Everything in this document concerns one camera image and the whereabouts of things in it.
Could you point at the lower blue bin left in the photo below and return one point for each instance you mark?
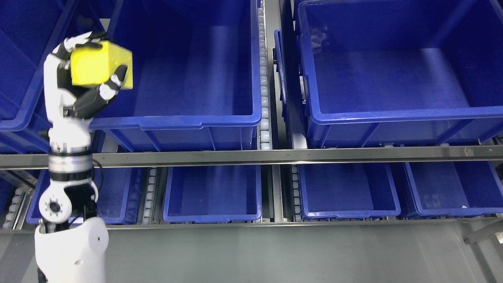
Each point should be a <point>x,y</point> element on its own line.
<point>119,198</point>

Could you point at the yellow foam block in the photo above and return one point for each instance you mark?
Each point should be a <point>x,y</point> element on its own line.
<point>91,67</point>

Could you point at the steel shelf rack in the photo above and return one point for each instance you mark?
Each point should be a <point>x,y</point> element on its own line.
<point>383,154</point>

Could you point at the white robot forearm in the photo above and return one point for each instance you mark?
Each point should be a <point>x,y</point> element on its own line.
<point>70,239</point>

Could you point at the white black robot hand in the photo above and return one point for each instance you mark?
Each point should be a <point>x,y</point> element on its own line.
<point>71,108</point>

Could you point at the lower blue bin right centre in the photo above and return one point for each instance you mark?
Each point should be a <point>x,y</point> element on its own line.
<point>351,191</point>

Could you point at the large blue bin middle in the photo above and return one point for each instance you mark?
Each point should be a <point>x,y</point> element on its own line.
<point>196,71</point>

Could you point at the large blue bin left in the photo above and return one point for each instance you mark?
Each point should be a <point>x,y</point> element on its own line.
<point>29,30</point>

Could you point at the large blue bin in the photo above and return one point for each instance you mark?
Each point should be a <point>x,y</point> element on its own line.
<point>399,72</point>
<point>29,30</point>
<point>196,71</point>

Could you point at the lower blue bin far right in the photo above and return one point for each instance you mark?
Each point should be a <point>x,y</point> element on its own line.
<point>447,189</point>

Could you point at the large blue bin right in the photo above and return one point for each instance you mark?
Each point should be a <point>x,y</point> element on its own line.
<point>399,72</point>

